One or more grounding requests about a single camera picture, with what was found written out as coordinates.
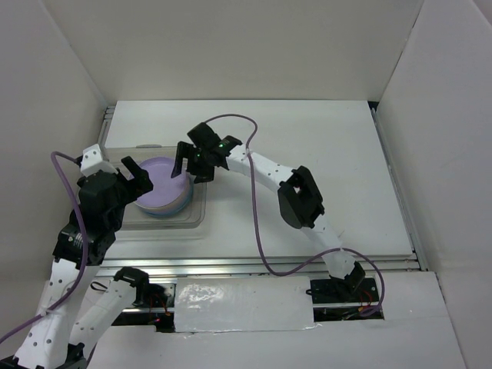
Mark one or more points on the orange plate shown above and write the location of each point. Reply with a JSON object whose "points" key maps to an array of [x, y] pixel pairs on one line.
{"points": [[164, 206]]}

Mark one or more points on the white cover panel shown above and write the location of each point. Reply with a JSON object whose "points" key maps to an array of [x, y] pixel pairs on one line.
{"points": [[243, 304]]}

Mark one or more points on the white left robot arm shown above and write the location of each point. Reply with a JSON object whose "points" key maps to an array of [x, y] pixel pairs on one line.
{"points": [[59, 337]]}

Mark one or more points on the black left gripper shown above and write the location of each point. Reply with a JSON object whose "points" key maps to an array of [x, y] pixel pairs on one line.
{"points": [[139, 184]]}

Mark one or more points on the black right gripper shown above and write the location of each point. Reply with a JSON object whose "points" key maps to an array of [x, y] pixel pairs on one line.
{"points": [[182, 151]]}

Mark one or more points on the aluminium rail frame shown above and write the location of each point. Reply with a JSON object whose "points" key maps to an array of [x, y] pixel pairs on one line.
{"points": [[163, 268]]}

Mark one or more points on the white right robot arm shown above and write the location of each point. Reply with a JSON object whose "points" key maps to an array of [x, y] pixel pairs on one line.
{"points": [[299, 198]]}

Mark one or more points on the clear plastic bin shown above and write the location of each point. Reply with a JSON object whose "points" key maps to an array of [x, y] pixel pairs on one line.
{"points": [[137, 220]]}

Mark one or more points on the purple plate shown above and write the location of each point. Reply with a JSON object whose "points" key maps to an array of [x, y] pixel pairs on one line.
{"points": [[160, 169]]}

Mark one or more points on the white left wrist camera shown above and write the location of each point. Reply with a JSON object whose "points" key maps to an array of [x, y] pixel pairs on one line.
{"points": [[94, 159]]}

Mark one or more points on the cream plate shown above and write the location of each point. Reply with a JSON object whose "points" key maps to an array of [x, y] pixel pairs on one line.
{"points": [[171, 193]]}

